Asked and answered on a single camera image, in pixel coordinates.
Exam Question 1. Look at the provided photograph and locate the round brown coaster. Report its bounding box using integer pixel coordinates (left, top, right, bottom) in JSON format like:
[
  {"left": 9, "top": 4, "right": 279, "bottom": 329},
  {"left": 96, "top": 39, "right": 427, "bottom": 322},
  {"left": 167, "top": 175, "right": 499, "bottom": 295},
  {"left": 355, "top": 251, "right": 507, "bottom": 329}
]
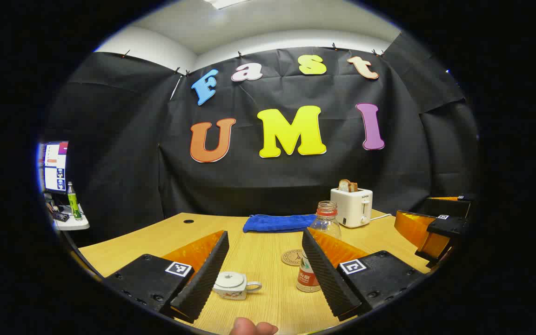
[{"left": 281, "top": 249, "right": 304, "bottom": 267}]

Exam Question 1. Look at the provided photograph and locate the green drink bottle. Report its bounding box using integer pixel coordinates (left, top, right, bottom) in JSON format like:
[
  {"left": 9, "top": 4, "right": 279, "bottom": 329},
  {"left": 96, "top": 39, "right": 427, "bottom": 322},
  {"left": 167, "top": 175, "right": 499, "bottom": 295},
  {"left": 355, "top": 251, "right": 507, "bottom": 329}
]
[{"left": 67, "top": 182, "right": 83, "bottom": 221}]

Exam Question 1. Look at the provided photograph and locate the white ceramic teacup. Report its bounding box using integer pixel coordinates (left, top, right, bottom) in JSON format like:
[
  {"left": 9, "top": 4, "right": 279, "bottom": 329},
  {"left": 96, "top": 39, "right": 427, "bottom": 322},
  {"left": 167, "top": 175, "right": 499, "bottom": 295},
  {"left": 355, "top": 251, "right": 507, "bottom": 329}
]
[{"left": 213, "top": 279, "right": 263, "bottom": 301}]

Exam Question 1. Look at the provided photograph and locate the blue towel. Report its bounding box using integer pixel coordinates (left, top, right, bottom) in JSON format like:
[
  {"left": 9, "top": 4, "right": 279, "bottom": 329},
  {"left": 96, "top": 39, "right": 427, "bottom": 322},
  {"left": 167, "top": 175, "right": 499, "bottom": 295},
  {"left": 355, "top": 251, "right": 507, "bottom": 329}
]
[{"left": 243, "top": 214, "right": 318, "bottom": 233}]

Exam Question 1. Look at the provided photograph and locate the ceiling light panel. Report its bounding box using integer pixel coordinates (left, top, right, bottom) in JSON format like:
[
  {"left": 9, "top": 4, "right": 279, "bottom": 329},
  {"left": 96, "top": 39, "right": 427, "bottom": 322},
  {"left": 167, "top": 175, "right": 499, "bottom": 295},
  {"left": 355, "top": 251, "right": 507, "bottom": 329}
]
[{"left": 203, "top": 0, "right": 250, "bottom": 10}]

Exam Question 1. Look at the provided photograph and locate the black backdrop cloth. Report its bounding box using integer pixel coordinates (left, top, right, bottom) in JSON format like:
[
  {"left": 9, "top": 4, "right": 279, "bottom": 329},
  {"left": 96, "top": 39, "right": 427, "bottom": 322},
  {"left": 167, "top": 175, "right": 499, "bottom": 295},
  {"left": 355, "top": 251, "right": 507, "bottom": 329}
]
[{"left": 47, "top": 32, "right": 479, "bottom": 242}]

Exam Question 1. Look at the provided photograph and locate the white teacup lid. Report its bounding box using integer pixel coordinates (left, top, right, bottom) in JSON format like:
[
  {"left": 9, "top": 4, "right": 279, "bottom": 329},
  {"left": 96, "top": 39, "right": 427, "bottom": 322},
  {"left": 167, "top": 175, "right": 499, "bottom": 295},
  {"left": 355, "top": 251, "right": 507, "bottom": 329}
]
[{"left": 214, "top": 272, "right": 247, "bottom": 290}]

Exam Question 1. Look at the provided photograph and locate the clear plastic water bottle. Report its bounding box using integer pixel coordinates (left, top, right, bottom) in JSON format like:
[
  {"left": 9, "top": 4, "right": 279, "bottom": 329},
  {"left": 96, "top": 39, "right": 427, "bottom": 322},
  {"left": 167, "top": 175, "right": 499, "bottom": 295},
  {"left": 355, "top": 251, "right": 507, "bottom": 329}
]
[{"left": 296, "top": 201, "right": 342, "bottom": 293}]

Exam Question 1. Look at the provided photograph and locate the white side table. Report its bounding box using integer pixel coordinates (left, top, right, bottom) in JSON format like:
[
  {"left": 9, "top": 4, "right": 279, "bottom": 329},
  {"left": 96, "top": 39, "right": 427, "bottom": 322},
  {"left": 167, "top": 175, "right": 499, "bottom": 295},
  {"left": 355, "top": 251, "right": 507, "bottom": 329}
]
[{"left": 53, "top": 205, "right": 90, "bottom": 231}]

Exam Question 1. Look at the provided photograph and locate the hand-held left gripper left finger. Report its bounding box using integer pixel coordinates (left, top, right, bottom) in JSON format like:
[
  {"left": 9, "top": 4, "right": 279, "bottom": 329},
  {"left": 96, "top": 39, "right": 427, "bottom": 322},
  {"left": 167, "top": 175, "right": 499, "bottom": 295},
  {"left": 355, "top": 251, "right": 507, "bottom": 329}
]
[{"left": 103, "top": 230, "right": 230, "bottom": 325}]

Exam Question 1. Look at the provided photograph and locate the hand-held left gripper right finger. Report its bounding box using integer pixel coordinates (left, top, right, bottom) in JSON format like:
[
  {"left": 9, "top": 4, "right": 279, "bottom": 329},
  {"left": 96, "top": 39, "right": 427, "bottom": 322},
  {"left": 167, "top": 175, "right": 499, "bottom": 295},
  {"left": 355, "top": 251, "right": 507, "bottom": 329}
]
[{"left": 301, "top": 228, "right": 427, "bottom": 322}]

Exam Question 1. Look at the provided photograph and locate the computer monitor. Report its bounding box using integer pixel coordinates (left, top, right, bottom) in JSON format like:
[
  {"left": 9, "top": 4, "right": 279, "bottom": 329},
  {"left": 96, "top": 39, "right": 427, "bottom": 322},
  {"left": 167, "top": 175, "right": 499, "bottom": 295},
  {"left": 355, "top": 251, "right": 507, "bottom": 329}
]
[{"left": 40, "top": 141, "right": 69, "bottom": 194}]

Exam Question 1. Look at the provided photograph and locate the white toaster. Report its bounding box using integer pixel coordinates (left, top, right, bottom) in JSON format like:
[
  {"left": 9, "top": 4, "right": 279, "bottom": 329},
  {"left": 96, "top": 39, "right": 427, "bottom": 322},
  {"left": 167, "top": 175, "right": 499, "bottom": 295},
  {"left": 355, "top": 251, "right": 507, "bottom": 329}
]
[{"left": 330, "top": 187, "right": 374, "bottom": 228}]

